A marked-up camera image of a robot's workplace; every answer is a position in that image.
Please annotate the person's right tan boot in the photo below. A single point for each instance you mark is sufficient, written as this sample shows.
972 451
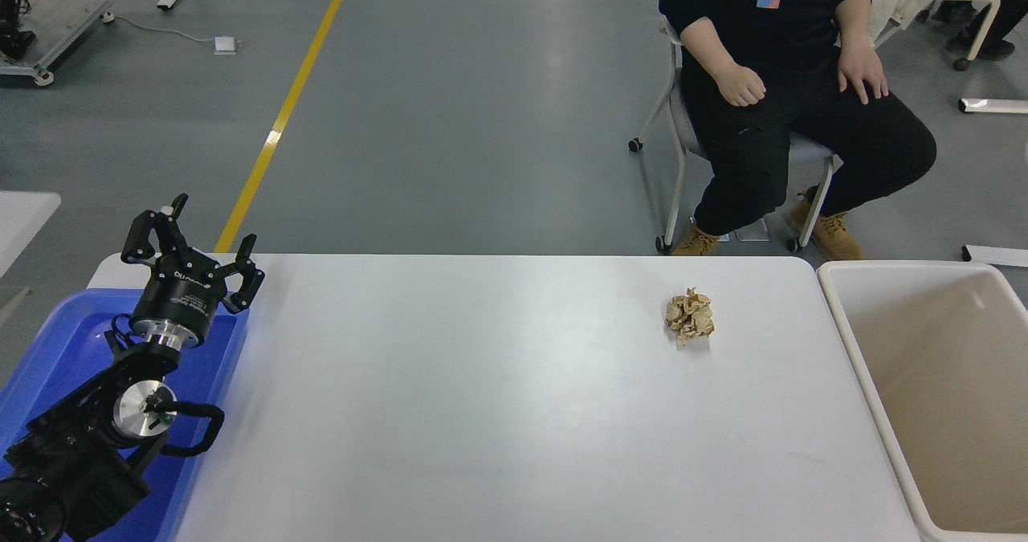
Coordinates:
697 242

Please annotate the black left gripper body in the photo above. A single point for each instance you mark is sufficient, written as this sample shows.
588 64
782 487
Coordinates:
181 297

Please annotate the large pale plastic bin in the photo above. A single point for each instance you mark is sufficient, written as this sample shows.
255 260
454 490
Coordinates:
940 381

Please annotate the person's left hand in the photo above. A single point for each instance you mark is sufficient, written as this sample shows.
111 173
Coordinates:
863 72

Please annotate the white power adapter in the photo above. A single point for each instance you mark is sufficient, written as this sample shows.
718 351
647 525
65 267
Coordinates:
226 44

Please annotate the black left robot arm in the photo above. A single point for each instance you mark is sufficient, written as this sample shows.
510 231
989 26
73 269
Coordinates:
72 454

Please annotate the person in black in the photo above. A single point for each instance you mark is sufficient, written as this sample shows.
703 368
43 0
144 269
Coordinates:
747 156

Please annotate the person's left forearm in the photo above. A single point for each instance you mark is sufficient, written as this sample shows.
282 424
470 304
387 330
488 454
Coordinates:
853 24

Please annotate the grey wheeled chair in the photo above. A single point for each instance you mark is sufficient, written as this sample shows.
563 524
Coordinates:
809 150

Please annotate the person with dark shoes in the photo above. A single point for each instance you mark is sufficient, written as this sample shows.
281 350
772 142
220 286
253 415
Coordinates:
1008 28

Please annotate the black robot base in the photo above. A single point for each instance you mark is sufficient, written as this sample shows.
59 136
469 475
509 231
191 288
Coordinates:
12 36

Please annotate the grey wheeled platform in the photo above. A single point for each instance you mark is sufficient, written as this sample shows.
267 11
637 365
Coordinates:
56 20

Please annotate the white floor bar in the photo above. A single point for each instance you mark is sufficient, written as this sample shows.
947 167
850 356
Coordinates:
996 106
996 255

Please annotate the white side table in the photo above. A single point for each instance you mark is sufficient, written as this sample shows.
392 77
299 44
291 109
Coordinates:
20 221

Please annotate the person's right hand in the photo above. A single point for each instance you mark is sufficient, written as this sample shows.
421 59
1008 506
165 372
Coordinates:
743 88

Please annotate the person's tan boot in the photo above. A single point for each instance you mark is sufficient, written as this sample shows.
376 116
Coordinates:
835 233
697 242

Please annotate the person's left tan boot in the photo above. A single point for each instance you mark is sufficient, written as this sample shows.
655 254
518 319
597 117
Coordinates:
835 233

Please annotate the tan paper ball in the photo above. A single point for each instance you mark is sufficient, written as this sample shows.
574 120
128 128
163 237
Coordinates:
689 317

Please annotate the blue plastic tray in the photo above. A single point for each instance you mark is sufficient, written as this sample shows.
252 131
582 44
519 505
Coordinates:
64 341

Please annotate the person's right forearm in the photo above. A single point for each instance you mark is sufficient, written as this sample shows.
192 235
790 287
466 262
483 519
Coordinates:
711 48

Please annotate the silver foot pedal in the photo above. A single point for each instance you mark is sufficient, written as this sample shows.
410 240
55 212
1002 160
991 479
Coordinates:
755 233

